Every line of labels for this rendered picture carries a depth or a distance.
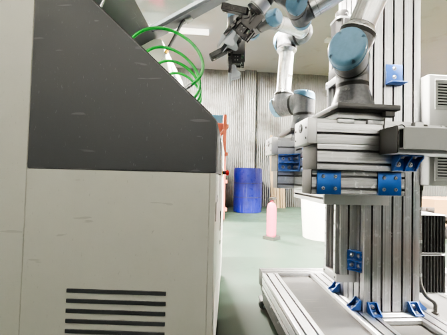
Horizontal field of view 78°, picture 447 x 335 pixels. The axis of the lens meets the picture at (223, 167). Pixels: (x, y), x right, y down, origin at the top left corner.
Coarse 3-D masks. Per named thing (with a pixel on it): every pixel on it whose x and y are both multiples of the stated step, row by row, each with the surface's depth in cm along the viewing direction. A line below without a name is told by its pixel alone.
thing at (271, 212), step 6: (270, 198) 342; (276, 198) 348; (270, 204) 342; (270, 210) 340; (276, 210) 342; (270, 216) 340; (276, 216) 343; (270, 222) 339; (276, 222) 344; (270, 228) 339; (270, 234) 339; (270, 240) 336; (276, 240) 337
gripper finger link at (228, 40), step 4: (232, 32) 110; (224, 36) 109; (228, 36) 110; (232, 36) 110; (220, 40) 110; (224, 40) 110; (228, 40) 110; (232, 40) 110; (220, 44) 111; (228, 44) 110; (232, 44) 110
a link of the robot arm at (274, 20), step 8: (264, 16) 127; (272, 16) 125; (280, 16) 127; (264, 24) 129; (272, 24) 127; (280, 24) 128; (288, 24) 136; (280, 32) 140; (288, 32) 141; (296, 32) 145; (304, 32) 149; (312, 32) 154; (296, 40) 159; (304, 40) 156
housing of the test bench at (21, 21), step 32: (0, 0) 86; (32, 0) 85; (0, 32) 85; (32, 32) 85; (0, 64) 85; (0, 96) 85; (0, 128) 84; (0, 160) 84; (0, 192) 84; (0, 224) 83; (0, 256) 83; (0, 288) 83; (0, 320) 83
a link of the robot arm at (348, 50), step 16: (368, 0) 86; (384, 0) 86; (352, 16) 89; (368, 16) 86; (352, 32) 85; (368, 32) 85; (336, 48) 88; (352, 48) 85; (368, 48) 87; (336, 64) 89; (352, 64) 87
